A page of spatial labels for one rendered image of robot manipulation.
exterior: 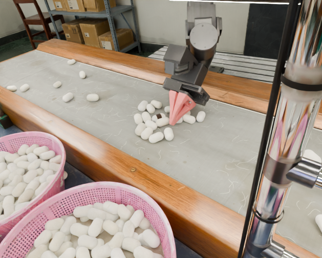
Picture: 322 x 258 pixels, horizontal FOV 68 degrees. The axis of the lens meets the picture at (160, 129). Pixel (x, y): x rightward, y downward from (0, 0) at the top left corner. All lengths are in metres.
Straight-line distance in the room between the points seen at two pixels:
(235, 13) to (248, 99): 2.01
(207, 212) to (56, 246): 0.24
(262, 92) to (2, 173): 0.65
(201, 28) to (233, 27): 2.14
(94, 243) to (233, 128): 0.38
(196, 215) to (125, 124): 0.32
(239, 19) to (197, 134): 2.14
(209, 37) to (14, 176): 0.50
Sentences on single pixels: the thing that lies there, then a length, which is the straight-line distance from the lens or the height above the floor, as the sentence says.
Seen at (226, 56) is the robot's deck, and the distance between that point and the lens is 1.15.
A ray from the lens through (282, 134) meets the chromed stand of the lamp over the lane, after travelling 0.17.
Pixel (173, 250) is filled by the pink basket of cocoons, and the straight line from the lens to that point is 0.36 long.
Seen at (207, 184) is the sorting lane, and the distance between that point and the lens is 0.46.
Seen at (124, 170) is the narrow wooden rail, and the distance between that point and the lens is 0.47.
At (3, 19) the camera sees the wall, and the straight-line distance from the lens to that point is 5.22.
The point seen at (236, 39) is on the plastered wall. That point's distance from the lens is 2.68.
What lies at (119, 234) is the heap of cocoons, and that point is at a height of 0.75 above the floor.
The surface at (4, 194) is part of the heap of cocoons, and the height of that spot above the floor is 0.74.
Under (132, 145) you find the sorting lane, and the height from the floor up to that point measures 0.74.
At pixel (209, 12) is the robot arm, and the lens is 0.63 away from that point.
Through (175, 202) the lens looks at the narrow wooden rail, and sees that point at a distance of 0.41.
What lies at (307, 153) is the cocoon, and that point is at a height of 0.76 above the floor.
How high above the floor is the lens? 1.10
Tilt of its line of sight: 38 degrees down
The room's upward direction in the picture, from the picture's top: 8 degrees counter-clockwise
